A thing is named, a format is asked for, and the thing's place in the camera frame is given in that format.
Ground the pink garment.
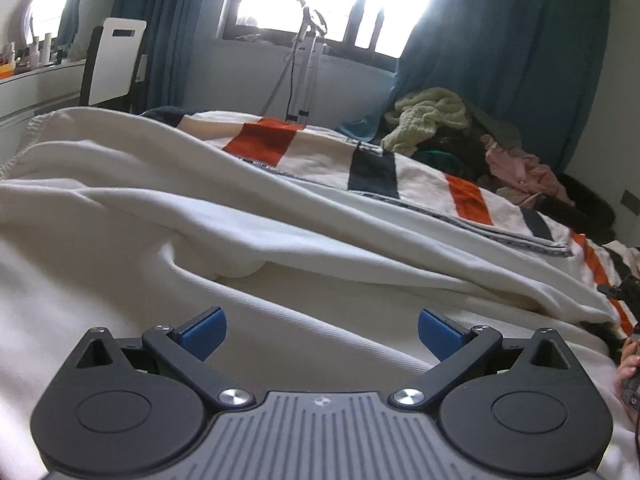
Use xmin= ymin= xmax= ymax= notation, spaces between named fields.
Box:
xmin=477 ymin=132 xmax=576 ymax=207

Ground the blue curtain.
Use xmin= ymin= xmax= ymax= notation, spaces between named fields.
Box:
xmin=112 ymin=0 xmax=242 ymax=112
xmin=385 ymin=0 xmax=613 ymax=177

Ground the lit vanity mirror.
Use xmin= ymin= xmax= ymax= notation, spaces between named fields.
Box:
xmin=22 ymin=0 xmax=76 ymax=53

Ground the striped blanket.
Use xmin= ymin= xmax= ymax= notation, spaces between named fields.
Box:
xmin=142 ymin=106 xmax=640 ymax=343

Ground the dark brown garment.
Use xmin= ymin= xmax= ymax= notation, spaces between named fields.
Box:
xmin=425 ymin=130 xmax=493 ymax=181

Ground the person's right hand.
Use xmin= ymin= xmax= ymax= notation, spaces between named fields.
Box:
xmin=614 ymin=342 xmax=640 ymax=413

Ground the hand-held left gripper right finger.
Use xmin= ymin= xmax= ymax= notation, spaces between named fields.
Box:
xmin=387 ymin=307 xmax=577 ymax=407

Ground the row of cosmetic bottles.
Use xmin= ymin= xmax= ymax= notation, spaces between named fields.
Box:
xmin=0 ymin=32 xmax=66 ymax=75

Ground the white chair with black frame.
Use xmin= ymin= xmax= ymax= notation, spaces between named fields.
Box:
xmin=80 ymin=17 xmax=148 ymax=113

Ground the teal cloth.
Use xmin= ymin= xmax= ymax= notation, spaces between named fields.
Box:
xmin=56 ymin=0 xmax=87 ymax=52

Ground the garment steamer stand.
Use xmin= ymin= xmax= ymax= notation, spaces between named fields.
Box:
xmin=265 ymin=0 xmax=332 ymax=126

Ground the white dresser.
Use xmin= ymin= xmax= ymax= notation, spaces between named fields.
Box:
xmin=0 ymin=57 xmax=88 ymax=128

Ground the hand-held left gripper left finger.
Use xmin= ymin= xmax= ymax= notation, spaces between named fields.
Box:
xmin=75 ymin=306 xmax=256 ymax=408

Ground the pale yellow knitted blanket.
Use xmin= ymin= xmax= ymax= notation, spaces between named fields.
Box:
xmin=382 ymin=87 xmax=472 ymax=157

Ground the green garment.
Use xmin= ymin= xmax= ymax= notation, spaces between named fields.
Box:
xmin=424 ymin=147 xmax=462 ymax=167

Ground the olive garment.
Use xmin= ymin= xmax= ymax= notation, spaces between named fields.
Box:
xmin=465 ymin=104 xmax=527 ymax=152

